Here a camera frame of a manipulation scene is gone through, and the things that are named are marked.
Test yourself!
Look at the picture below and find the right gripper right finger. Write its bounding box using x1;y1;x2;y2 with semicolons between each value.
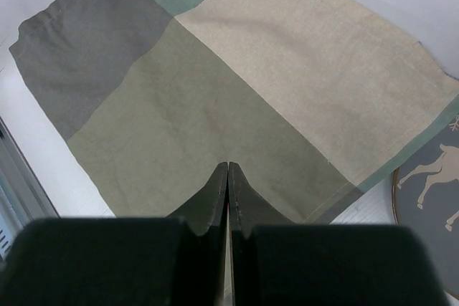
227;162;290;305

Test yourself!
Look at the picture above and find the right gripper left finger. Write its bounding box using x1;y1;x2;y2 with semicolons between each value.
163;163;228;305

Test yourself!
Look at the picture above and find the green beige cloth placemat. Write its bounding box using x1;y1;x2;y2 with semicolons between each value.
9;0;458;223

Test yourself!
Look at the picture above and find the grey reindeer plate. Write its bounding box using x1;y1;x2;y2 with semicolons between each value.
392;117;458;294

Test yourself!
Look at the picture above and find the aluminium mounting rail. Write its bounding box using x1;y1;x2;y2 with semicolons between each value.
0;122;58;264

